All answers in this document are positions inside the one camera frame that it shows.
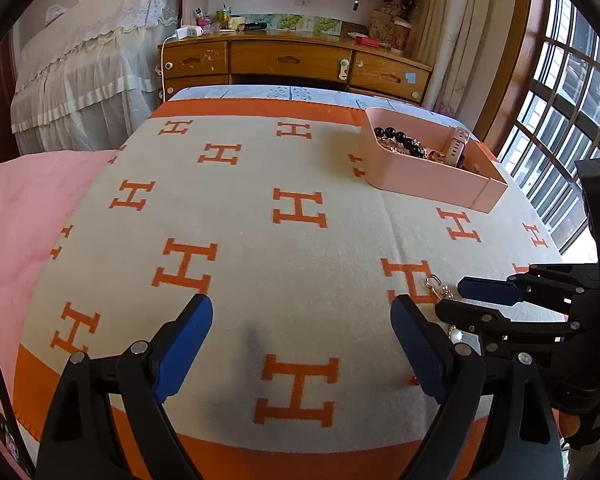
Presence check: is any gold pin brooch with pearl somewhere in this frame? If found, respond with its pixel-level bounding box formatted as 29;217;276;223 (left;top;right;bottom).
426;275;466;343

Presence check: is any black bead bracelet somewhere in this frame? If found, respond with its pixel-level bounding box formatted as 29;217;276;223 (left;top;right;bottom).
374;126;428;159

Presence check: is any pink plastic tray box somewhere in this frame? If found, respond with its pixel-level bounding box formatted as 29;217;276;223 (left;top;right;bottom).
356;107;510;213

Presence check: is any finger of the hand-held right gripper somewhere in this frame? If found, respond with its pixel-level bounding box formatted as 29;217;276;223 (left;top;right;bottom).
457;262;600;311
436;299;581;356

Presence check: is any white charger with cable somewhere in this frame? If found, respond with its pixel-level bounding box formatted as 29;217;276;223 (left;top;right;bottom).
157;25;203;103

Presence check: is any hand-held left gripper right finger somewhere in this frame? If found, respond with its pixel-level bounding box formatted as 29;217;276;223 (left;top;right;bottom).
390;294;566;480

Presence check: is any piano under white lace cover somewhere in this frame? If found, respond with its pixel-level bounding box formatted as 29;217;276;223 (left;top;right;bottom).
10;0;183;156

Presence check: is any light blue patterned sheet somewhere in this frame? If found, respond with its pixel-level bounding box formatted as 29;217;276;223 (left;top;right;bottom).
172;85;461;123

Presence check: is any black cable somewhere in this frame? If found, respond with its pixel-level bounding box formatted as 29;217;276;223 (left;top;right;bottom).
0;322;36;476

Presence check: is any pink bed quilt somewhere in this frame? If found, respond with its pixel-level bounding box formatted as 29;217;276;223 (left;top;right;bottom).
0;149;118;411

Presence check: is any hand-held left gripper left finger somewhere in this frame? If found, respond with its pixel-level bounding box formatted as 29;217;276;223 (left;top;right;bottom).
36;293;214;480

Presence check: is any pale floral curtain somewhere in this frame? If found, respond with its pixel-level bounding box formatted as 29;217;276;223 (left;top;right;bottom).
415;0;531;136

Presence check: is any beige and orange printed blanket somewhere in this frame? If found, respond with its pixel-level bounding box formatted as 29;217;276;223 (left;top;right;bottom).
12;97;571;480

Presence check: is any wooden desk with drawers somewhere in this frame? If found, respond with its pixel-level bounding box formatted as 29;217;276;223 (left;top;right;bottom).
157;30;433;106

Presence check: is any window with metal grille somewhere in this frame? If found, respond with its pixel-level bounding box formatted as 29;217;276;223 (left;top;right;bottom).
495;0;600;261

